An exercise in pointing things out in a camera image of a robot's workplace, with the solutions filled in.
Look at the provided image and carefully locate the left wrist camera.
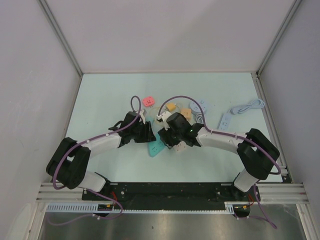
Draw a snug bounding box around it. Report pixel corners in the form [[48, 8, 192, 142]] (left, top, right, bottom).
[[139, 109, 146, 124]]

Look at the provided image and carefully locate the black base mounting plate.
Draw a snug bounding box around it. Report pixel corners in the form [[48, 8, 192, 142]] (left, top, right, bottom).
[[81, 181, 261, 208]]

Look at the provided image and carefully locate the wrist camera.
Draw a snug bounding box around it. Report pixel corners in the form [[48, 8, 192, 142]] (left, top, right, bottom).
[[155, 111, 172, 124], [139, 109, 146, 124]]

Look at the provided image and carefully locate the pink square plug adapter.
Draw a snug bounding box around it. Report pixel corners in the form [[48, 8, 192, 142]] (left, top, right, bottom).
[[142, 96, 156, 108]]

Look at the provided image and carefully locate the white square plug adapter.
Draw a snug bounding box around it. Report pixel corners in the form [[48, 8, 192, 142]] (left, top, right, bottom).
[[173, 141, 187, 153]]

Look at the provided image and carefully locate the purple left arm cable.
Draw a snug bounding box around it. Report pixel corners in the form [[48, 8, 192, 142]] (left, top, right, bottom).
[[46, 95, 143, 227]]

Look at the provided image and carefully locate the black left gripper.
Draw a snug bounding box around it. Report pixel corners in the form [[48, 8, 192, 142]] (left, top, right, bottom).
[[130, 121, 156, 143]]

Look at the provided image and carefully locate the light blue rectangular power strip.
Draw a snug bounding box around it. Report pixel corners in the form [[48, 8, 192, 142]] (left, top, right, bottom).
[[218, 98, 265, 131]]

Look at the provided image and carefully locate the beige cube socket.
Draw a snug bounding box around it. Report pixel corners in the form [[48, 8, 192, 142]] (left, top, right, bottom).
[[180, 108, 192, 121]]

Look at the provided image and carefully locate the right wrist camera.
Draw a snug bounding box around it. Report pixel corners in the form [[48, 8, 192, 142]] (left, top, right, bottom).
[[155, 111, 172, 124]]

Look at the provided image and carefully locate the teal triangular power strip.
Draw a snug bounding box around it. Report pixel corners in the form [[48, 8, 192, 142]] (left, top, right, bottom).
[[145, 115, 166, 158]]

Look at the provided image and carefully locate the round light blue power strip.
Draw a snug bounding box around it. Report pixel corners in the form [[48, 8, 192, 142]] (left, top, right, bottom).
[[189, 100, 208, 124]]

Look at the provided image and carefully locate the yellow USB charger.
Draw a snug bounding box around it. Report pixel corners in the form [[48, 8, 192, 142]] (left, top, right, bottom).
[[165, 102, 176, 112]]

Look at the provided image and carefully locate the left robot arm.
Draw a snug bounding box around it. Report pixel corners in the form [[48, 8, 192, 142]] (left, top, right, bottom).
[[46, 111, 156, 200]]

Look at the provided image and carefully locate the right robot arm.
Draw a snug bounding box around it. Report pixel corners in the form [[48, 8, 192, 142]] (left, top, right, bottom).
[[156, 111, 280, 201]]

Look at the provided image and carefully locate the white slotted cable duct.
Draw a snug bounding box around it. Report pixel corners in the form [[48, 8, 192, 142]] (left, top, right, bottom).
[[46, 202, 251, 215]]

